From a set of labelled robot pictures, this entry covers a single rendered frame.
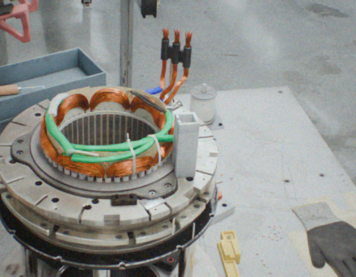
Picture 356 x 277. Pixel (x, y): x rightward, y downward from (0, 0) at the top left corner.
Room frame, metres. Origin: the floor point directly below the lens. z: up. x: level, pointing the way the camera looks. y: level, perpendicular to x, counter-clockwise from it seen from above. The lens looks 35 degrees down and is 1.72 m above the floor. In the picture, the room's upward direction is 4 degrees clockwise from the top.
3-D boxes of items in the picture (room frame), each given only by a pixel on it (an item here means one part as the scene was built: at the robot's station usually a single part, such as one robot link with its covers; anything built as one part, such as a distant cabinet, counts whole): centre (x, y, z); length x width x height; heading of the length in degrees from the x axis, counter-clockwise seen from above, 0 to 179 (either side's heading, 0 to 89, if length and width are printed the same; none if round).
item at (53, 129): (0.82, 0.16, 1.15); 0.15 x 0.04 x 0.02; 11
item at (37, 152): (0.85, 0.10, 1.05); 0.22 x 0.22 x 0.12
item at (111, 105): (0.93, 0.11, 1.12); 0.05 x 0.01 x 0.02; 101
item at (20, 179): (0.85, 0.10, 1.09); 0.32 x 0.32 x 0.01
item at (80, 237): (0.71, 0.10, 1.05); 0.09 x 0.04 x 0.01; 101
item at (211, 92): (1.42, -0.05, 0.82); 0.06 x 0.06 x 0.07
